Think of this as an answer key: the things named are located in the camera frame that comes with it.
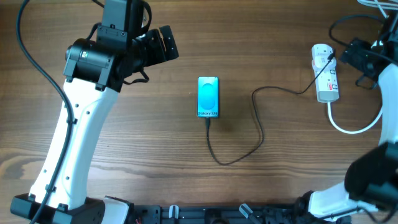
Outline white power strip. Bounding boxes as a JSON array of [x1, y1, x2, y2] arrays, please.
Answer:
[[312, 44, 340, 103]]

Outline turquoise screen smartphone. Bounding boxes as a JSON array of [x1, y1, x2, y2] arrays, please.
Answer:
[[197, 77, 220, 118]]

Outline black USB charging cable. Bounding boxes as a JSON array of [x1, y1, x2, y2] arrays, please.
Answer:
[[205, 49, 337, 166]]

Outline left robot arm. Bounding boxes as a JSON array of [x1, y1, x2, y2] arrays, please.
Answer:
[[10, 1, 178, 223]]

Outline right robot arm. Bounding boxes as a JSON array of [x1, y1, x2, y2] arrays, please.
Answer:
[[292, 11, 397, 223]]

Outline white charger adapter plug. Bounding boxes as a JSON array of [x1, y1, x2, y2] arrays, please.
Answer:
[[312, 53, 336, 71]]

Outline white cables at corner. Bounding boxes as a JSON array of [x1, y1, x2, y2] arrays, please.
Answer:
[[356, 0, 389, 11]]

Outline white power strip cord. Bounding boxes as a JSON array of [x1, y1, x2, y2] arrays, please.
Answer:
[[326, 0, 398, 135]]

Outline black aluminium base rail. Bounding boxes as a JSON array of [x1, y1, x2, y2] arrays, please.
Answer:
[[125, 204, 310, 224]]

